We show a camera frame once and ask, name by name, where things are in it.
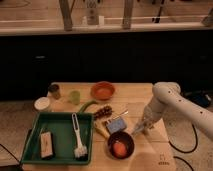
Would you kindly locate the sponge block in tray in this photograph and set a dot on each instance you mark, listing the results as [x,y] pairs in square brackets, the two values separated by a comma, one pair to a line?
[46,145]

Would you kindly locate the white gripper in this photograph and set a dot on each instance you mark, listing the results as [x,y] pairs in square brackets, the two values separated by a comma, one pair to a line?
[148,120]

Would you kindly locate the orange bowl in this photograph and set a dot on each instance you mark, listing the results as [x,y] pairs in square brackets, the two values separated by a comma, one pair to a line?
[102,90]

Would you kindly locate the green plastic tray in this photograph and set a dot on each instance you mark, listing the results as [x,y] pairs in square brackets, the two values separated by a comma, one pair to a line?
[60,125]

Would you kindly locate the blue towel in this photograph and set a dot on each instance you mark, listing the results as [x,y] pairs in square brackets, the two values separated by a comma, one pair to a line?
[116,125]

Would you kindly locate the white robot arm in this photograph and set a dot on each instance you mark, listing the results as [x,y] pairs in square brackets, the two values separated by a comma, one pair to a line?
[168,94]

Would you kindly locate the green cup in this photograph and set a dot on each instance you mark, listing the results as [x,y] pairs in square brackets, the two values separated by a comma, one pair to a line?
[74,97]

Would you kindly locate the dark pan with handle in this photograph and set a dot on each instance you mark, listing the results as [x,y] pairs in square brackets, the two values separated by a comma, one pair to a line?
[119,136]

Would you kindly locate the white dish brush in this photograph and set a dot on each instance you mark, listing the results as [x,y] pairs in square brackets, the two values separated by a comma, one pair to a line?
[81,149]

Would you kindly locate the white round bowl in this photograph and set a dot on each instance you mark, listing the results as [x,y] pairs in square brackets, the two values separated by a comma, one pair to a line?
[42,104]

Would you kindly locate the green vegetable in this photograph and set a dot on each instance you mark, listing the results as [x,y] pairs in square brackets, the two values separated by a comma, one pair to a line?
[86,105]

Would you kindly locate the orange food in pan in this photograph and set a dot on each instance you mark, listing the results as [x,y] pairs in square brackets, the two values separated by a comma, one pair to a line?
[119,149]

